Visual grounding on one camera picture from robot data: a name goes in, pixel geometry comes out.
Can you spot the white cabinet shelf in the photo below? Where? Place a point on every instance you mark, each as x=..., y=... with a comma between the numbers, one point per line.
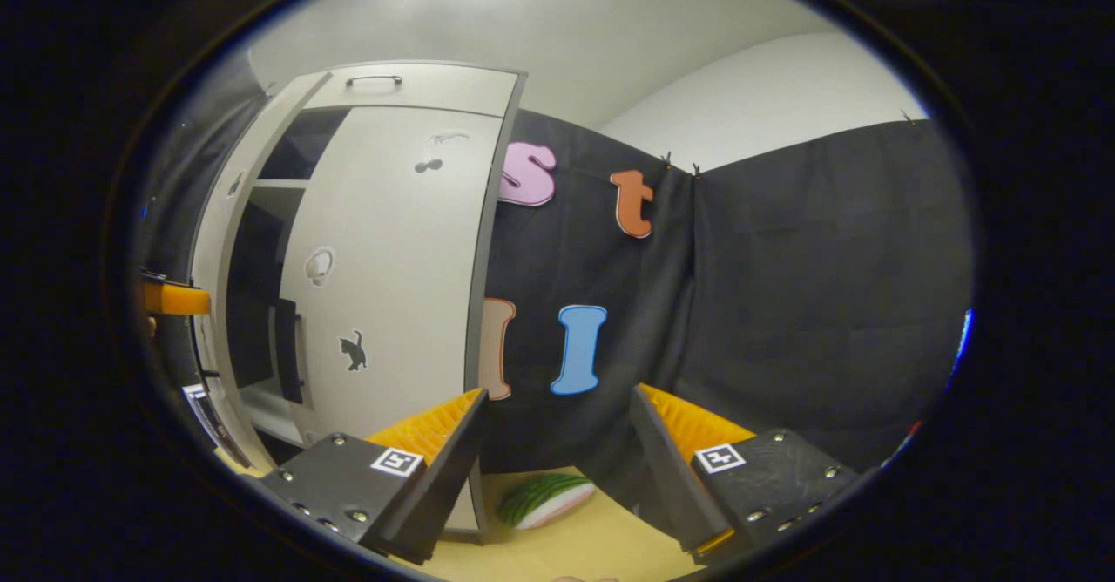
x=279, y=184

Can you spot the white cabinet door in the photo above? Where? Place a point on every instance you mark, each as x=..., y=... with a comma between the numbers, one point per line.
x=202, y=251
x=401, y=260

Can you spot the laptop screen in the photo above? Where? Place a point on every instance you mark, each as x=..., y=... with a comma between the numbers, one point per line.
x=962, y=338

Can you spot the white cabinet drawer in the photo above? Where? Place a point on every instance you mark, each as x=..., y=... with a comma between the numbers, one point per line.
x=453, y=90

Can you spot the toy watermelon slice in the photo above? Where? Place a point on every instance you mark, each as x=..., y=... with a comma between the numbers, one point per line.
x=549, y=499

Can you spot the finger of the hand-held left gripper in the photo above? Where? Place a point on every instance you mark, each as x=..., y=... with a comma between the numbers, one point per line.
x=179, y=301

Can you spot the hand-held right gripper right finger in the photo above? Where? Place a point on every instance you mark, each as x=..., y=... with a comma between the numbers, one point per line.
x=671, y=486

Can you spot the black backdrop cloth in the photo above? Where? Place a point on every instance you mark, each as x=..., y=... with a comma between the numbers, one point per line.
x=784, y=303

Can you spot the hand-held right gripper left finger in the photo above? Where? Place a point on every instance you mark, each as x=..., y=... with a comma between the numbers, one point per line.
x=440, y=477

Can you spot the white grey cabinet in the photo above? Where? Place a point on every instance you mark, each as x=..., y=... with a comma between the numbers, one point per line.
x=253, y=286

